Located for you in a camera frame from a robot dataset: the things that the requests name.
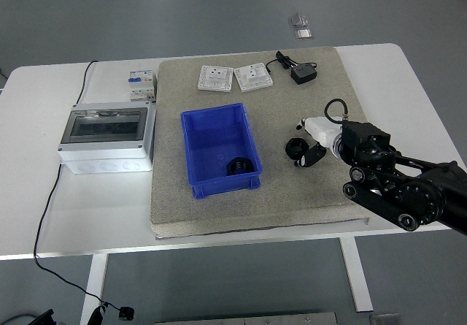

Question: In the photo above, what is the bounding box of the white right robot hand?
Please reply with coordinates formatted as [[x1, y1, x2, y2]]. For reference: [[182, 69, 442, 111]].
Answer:
[[294, 115, 343, 169]]

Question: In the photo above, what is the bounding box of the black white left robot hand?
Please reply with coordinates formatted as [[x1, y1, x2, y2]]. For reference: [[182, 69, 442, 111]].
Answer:
[[87, 302, 109, 325]]

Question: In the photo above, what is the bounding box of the black hex nut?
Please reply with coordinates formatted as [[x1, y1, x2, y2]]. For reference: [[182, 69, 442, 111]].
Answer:
[[285, 137, 311, 161], [225, 155, 255, 177]]

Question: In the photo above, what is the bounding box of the blue plastic box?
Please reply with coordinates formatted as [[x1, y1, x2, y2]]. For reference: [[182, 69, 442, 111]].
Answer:
[[180, 102, 263, 200]]

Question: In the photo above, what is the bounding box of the grey electrical distribution box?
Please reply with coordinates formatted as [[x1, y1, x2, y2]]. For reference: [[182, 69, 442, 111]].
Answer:
[[58, 102, 158, 175]]

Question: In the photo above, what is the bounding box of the white table leg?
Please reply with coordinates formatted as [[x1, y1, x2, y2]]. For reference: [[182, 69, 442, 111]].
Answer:
[[80, 253, 109, 325], [339, 235, 374, 313]]

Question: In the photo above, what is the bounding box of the metal floor socket open lid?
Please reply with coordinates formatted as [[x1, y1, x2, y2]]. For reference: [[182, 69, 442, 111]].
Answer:
[[287, 12, 309, 28]]

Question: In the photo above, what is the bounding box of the grey-brown table mat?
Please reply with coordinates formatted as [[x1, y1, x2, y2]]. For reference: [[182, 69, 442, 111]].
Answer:
[[149, 46, 379, 235]]

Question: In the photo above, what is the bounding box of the long grey metal plate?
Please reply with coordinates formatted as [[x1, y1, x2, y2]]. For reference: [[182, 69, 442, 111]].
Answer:
[[155, 310, 339, 325]]

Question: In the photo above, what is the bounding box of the white blue circuit breaker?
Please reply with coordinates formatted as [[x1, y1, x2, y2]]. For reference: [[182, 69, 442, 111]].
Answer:
[[127, 69, 158, 103]]

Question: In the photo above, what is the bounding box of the small grey metal plate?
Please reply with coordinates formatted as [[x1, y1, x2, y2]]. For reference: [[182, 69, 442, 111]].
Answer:
[[368, 313, 402, 325]]

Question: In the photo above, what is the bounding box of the thin black cable with plug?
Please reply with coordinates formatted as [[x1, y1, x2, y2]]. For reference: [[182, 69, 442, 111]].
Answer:
[[33, 60, 135, 321]]

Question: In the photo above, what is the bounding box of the black power adapter with cord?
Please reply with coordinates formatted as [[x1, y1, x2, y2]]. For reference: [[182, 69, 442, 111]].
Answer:
[[265, 50, 317, 85]]

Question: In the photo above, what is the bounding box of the grey cable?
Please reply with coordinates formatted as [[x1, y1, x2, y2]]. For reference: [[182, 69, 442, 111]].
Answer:
[[0, 313, 36, 325]]

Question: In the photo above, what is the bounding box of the white wall socket panel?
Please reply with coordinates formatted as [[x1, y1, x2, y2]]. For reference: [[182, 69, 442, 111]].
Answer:
[[197, 64, 235, 94], [233, 61, 274, 93]]

